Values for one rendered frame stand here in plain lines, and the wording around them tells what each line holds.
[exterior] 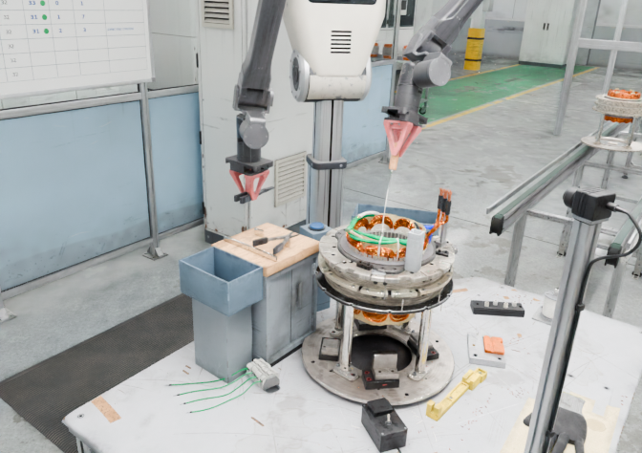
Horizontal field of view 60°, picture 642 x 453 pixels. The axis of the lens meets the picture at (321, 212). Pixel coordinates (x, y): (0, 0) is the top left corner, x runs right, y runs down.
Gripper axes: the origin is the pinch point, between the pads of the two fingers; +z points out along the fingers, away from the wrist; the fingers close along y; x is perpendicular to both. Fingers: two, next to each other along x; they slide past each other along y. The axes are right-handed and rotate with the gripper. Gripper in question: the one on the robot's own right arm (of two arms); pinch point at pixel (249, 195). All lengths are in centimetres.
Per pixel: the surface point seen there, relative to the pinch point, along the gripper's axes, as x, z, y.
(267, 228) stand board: 8.6, 12.4, -2.1
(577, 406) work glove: 28, 40, 77
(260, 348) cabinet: -8.1, 35.0, 11.1
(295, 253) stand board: 2.1, 12.1, 13.3
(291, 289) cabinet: 1.8, 22.1, 12.5
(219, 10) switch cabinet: 144, -32, -168
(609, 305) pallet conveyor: 178, 89, 61
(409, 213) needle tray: 48, 14, 18
